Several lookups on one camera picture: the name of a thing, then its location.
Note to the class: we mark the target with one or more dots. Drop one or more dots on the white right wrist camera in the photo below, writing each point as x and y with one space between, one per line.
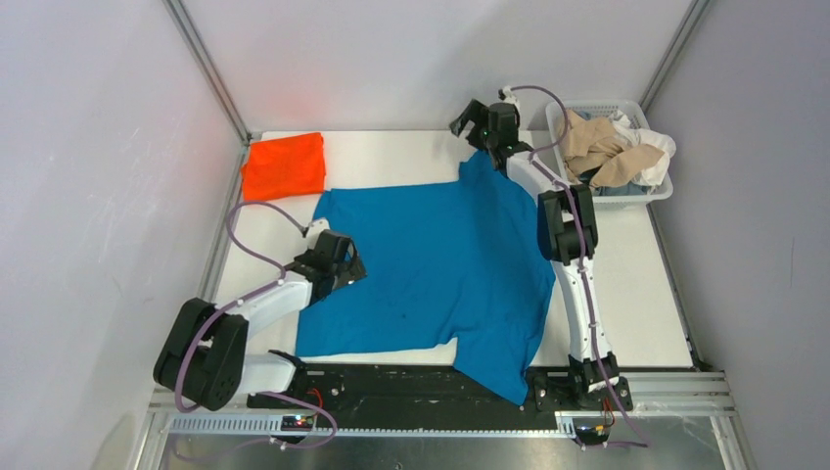
507 95

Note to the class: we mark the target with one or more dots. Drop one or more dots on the beige t shirt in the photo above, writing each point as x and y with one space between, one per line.
588 148

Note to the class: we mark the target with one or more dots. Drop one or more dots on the light blue t shirt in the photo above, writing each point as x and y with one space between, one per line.
630 189

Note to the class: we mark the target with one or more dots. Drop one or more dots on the right aluminium frame post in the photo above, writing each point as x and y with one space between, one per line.
689 24

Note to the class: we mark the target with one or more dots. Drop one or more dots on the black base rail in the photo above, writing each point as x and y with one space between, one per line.
440 398

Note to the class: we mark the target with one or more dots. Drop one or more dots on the right controller board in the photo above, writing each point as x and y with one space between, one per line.
592 435

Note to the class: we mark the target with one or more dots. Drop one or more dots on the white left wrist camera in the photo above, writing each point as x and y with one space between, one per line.
314 229

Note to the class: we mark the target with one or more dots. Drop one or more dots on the left aluminium frame post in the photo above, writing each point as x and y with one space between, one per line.
193 40

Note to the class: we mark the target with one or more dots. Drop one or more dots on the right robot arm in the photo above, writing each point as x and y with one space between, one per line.
567 236

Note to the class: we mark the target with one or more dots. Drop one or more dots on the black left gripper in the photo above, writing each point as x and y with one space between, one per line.
351 269

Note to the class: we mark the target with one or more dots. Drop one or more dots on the aluminium frame post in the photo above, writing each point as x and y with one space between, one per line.
689 24
193 40

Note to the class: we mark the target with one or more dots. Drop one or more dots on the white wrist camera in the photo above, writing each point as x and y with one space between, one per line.
314 229
507 95

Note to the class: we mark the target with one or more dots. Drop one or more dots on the left controller board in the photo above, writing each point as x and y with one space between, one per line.
294 423

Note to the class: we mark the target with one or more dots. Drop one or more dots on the folded orange t shirt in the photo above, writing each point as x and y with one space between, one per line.
285 167

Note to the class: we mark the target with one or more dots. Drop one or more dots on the controller board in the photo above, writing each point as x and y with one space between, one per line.
294 423
592 435

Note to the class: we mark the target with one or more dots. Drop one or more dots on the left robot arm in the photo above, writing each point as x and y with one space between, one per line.
248 347

